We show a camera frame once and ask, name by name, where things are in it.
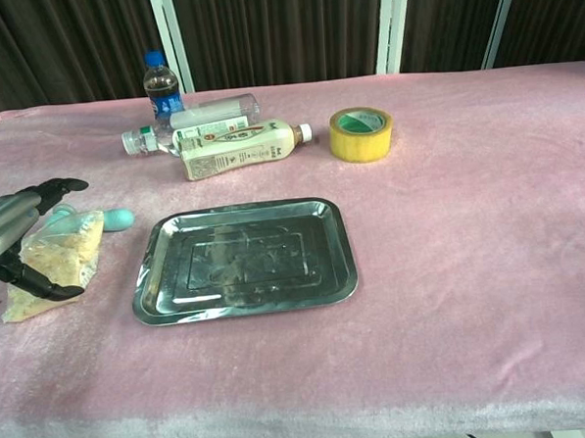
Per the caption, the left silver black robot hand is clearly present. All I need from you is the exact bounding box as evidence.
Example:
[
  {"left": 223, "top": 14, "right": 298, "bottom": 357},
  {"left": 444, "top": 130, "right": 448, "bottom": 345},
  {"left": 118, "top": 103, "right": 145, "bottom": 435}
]
[{"left": 0, "top": 175, "right": 95, "bottom": 304}]

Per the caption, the clear bag of snacks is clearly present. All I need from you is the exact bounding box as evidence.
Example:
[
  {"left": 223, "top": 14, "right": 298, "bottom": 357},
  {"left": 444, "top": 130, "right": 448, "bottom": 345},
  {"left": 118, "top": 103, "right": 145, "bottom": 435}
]
[{"left": 0, "top": 209, "right": 110, "bottom": 324}]

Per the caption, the rectangular stainless steel tray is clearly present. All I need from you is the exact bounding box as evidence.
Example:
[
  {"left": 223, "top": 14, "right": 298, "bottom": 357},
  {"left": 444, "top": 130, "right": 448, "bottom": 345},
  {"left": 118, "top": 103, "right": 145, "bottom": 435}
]
[{"left": 126, "top": 194, "right": 362, "bottom": 327}]

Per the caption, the teal handheld massager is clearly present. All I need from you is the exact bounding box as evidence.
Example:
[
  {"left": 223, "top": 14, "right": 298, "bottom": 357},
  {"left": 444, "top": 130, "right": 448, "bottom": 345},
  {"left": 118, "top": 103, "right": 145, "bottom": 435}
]
[{"left": 39, "top": 200, "right": 137, "bottom": 237}]

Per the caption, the clear bottle with green label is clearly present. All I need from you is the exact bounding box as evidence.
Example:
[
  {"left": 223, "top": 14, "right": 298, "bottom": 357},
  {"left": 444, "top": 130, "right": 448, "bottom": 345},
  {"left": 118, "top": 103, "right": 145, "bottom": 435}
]
[{"left": 121, "top": 123, "right": 182, "bottom": 159}]

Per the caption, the blue cap cola bottle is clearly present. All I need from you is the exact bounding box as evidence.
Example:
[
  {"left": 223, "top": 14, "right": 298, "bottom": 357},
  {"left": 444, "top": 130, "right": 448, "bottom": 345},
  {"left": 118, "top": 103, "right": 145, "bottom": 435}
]
[{"left": 140, "top": 48, "right": 186, "bottom": 123}]

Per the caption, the clear cylindrical plastic container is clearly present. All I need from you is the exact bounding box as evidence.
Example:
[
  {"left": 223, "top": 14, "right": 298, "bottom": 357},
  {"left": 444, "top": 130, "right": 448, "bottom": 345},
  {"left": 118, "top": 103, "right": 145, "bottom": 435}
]
[{"left": 167, "top": 92, "right": 264, "bottom": 134}]

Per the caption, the cream label milk tea bottle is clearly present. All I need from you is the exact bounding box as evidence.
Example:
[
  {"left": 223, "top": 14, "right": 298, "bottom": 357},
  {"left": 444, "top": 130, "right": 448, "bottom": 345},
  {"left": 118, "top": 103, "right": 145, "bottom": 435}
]
[{"left": 171, "top": 116, "right": 317, "bottom": 183}]

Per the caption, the dark pleated curtain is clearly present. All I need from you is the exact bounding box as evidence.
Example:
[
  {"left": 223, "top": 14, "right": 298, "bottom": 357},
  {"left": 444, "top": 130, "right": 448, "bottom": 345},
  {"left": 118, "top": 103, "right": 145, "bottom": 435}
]
[{"left": 0, "top": 0, "right": 585, "bottom": 132}]

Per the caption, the yellow packing tape roll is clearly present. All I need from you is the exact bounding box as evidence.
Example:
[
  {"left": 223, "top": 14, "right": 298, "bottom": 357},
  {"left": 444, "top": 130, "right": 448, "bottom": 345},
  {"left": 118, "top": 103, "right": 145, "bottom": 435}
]
[{"left": 327, "top": 105, "right": 397, "bottom": 165}]

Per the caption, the pink fleece table cloth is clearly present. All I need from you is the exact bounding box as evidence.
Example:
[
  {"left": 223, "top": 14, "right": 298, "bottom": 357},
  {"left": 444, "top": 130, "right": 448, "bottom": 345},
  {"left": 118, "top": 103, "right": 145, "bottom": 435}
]
[{"left": 0, "top": 61, "right": 585, "bottom": 438}]

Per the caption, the white metal frame post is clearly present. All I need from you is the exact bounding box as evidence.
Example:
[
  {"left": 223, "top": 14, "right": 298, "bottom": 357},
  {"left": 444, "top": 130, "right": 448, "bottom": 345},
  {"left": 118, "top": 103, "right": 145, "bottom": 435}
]
[
  {"left": 477, "top": 0, "right": 532, "bottom": 71},
  {"left": 147, "top": 0, "right": 197, "bottom": 96},
  {"left": 371, "top": 0, "right": 416, "bottom": 76}
]

